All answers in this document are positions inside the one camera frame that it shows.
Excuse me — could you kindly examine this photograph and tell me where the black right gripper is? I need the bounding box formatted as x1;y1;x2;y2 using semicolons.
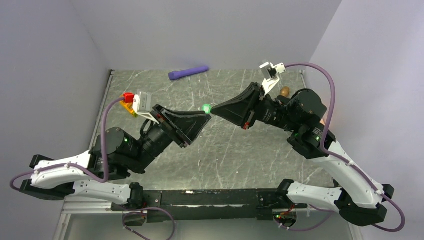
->
211;81;301;133

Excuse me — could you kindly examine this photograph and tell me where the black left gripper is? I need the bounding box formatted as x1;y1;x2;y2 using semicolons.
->
126;103;212;175

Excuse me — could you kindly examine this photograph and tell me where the green key tag keyring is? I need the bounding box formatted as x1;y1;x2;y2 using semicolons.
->
201;104;213;114

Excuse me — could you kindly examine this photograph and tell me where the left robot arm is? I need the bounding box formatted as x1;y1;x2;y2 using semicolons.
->
18;105;211;210

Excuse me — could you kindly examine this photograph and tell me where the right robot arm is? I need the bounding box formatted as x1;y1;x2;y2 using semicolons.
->
211;83;394;227

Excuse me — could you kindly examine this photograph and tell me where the purple flashlight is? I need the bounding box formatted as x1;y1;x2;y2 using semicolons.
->
168;65;209;81

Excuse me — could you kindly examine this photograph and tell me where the orange yellow toy stack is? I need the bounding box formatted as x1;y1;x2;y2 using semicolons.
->
119;100;138;118

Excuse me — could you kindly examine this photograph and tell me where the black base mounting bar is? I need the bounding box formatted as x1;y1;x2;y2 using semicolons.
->
111;188;307;223

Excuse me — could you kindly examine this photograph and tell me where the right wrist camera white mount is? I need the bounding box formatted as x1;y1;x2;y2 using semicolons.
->
259;61;286;95

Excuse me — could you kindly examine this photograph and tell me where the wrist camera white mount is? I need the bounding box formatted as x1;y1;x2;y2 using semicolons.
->
122;91;159;124
259;61;286;95

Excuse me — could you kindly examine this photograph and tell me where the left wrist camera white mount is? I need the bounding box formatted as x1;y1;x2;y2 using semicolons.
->
122;91;159;124

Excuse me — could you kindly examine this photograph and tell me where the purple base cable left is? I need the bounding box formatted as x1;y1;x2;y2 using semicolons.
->
121;206;176;240

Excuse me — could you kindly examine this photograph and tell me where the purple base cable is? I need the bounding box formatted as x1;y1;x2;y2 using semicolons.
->
273;202;334;232
121;206;176;240

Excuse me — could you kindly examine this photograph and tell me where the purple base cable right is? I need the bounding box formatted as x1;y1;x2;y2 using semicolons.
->
273;202;334;232

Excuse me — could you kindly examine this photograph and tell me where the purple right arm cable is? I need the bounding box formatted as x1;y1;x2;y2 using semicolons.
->
284;62;407;233

